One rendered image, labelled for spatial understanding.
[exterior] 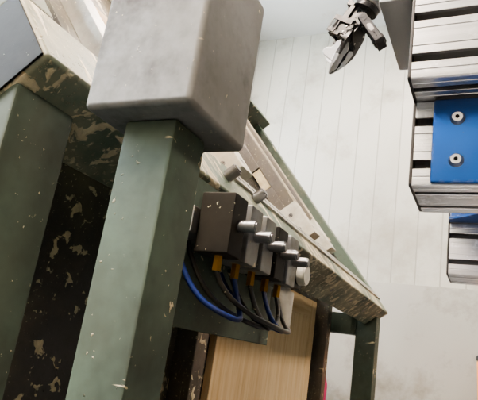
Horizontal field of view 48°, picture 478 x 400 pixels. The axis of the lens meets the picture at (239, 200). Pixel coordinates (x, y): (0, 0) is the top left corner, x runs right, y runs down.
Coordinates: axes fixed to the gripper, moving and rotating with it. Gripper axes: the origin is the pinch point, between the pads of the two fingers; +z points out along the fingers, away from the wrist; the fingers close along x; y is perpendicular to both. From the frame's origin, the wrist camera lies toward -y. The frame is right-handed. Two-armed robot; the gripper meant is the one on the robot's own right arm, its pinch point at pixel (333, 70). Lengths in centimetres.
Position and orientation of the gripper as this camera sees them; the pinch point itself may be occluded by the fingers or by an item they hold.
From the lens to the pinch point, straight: 152.3
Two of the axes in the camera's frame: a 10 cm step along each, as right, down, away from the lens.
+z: -5.5, 8.4, -0.4
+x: -4.1, -3.1, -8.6
